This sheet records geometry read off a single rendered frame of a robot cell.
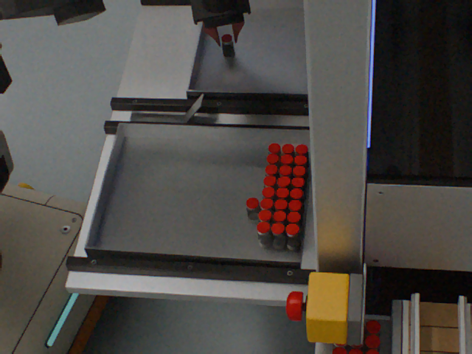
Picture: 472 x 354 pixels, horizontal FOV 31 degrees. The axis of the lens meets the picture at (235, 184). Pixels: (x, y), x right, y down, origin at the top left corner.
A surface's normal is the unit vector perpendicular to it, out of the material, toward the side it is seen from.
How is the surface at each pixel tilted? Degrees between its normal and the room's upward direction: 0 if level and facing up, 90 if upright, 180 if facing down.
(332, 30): 90
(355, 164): 90
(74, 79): 0
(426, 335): 0
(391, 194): 90
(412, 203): 90
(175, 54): 0
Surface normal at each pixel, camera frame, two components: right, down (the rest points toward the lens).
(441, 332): -0.10, -0.59
